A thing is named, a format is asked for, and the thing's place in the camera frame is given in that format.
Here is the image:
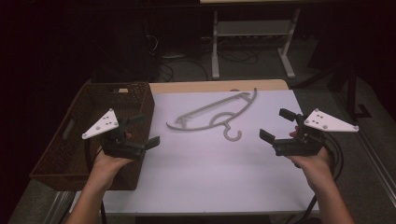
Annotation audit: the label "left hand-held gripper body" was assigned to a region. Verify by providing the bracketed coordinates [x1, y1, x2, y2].
[81, 107, 148, 161]

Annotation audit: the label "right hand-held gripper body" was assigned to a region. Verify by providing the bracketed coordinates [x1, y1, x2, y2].
[273, 107, 360, 157]

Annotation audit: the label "brown wicker basket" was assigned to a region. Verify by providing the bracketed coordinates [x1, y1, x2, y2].
[29, 81, 156, 191]

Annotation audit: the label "grey plastic clothes hanger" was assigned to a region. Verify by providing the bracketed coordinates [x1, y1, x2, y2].
[165, 87, 259, 143]

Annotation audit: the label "person's left hand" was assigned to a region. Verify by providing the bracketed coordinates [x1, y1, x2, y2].
[92, 152, 134, 189]

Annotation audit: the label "person's right hand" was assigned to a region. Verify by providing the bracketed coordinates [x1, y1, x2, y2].
[288, 147, 335, 194]

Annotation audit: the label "white table mat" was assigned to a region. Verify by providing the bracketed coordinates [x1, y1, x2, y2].
[70, 90, 320, 216]

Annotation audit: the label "black metal stand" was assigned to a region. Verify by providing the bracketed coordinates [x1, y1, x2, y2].
[292, 60, 374, 121]

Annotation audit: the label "black floor cables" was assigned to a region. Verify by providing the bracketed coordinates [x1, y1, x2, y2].
[158, 54, 209, 82]

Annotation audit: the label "aluminium rail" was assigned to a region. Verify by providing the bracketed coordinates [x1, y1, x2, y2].
[43, 189, 77, 224]
[357, 130, 396, 206]

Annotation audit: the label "white metal desk frame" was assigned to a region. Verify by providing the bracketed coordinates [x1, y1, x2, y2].
[210, 8, 302, 80]

